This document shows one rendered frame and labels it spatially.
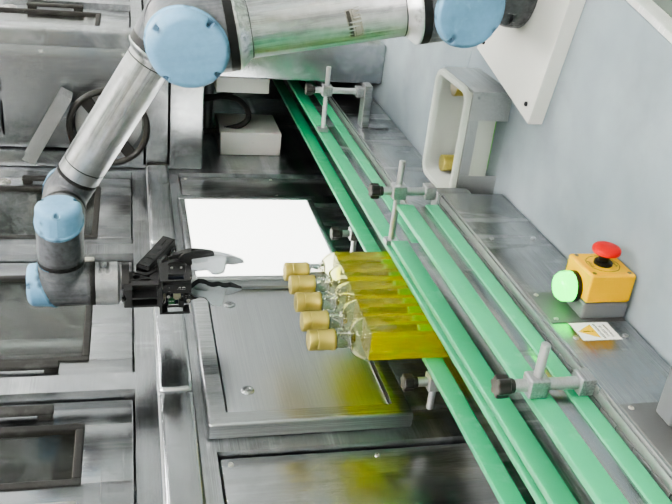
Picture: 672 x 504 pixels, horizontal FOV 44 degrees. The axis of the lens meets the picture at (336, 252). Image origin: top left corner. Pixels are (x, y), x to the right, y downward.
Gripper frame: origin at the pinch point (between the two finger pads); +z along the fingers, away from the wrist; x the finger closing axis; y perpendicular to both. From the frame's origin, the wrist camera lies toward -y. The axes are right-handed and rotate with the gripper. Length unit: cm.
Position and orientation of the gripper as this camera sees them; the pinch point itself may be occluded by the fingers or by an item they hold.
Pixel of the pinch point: (235, 272)
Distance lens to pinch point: 152.1
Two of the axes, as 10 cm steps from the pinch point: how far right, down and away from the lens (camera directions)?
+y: 2.3, 5.4, -8.1
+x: 1.2, -8.4, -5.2
